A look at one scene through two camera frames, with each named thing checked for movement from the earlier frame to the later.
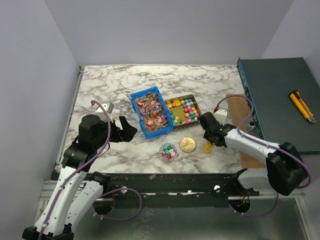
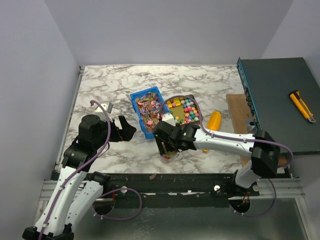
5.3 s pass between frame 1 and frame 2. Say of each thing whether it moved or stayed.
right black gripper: moved
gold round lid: moved
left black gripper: stayed
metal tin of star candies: stayed
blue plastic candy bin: stayed
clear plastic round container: stayed
